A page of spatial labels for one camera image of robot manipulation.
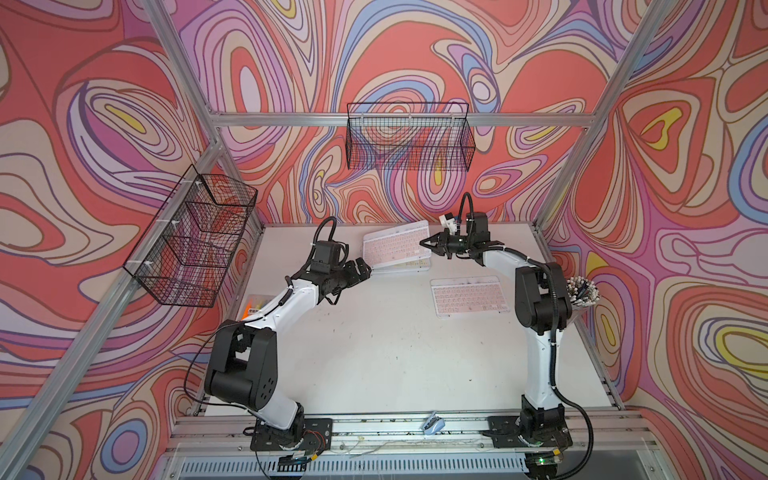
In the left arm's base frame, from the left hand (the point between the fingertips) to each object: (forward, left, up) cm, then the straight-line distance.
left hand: (365, 274), depth 89 cm
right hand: (+11, -18, 0) cm, 21 cm away
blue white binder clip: (-38, -18, -12) cm, 44 cm away
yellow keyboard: (+11, -18, -10) cm, 24 cm away
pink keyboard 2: (0, -34, -12) cm, 36 cm away
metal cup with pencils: (-8, -62, +2) cm, 62 cm away
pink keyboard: (+14, -9, -2) cm, 17 cm away
